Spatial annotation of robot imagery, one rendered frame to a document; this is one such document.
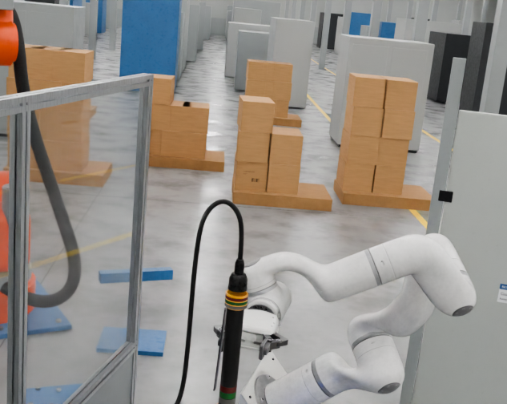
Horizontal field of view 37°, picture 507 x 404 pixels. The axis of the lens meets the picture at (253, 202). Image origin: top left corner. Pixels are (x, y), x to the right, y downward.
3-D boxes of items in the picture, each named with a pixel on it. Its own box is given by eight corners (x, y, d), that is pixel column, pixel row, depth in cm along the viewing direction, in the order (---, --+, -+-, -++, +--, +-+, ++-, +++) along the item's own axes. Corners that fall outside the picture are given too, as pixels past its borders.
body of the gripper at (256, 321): (281, 337, 172) (270, 357, 161) (238, 329, 174) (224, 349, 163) (284, 307, 170) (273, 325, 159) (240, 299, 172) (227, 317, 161)
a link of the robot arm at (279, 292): (271, 289, 172) (286, 326, 173) (283, 272, 184) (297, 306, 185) (239, 300, 174) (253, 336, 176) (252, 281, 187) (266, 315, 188)
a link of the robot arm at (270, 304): (280, 335, 174) (278, 341, 171) (243, 328, 176) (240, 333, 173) (284, 301, 172) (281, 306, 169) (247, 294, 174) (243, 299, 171)
